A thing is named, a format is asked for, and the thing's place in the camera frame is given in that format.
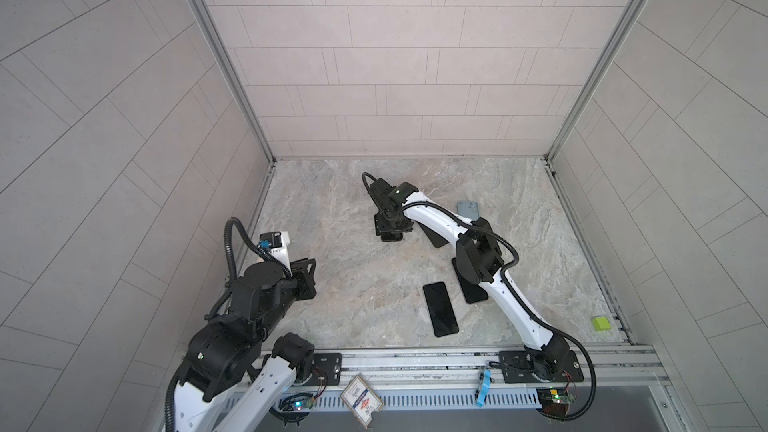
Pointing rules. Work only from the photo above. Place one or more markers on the black phone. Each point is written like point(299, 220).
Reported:
point(472, 293)
point(440, 309)

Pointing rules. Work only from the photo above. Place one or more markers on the right circuit board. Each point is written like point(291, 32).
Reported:
point(555, 402)

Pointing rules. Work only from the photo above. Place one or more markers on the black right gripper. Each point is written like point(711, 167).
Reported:
point(380, 224)

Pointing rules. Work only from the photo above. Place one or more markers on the aluminium corner rail left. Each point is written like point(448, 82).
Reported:
point(212, 37)

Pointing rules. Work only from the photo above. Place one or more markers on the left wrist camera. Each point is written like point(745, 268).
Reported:
point(276, 243)

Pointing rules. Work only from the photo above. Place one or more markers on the blue clip tag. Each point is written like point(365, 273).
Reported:
point(483, 388)

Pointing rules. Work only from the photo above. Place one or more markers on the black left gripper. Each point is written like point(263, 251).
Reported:
point(305, 283)

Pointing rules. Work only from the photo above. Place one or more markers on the black phone case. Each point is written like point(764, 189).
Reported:
point(435, 238)

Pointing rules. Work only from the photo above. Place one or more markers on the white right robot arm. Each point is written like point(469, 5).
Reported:
point(483, 258)

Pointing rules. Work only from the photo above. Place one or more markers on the white label card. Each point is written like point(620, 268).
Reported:
point(362, 401)

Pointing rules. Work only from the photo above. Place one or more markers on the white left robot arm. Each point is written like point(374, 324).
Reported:
point(224, 351)

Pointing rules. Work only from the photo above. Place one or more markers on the aluminium corner rail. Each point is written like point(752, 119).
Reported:
point(212, 37)
point(628, 18)

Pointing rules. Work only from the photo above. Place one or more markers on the left circuit board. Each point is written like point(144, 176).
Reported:
point(297, 403)

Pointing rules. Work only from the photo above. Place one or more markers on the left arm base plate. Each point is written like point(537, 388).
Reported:
point(323, 370)

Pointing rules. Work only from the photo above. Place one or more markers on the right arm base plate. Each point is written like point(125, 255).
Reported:
point(525, 366)

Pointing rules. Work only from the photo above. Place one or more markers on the aluminium corner rail right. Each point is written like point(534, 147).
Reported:
point(628, 18)

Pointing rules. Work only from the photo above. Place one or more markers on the light blue phone case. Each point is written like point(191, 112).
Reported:
point(468, 209)

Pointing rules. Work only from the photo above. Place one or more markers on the aluminium front rail frame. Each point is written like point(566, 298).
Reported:
point(446, 380)

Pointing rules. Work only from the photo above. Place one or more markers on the circuit board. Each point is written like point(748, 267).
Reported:
point(297, 403)
point(555, 402)

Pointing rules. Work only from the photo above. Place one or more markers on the green cube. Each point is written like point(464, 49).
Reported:
point(601, 323)

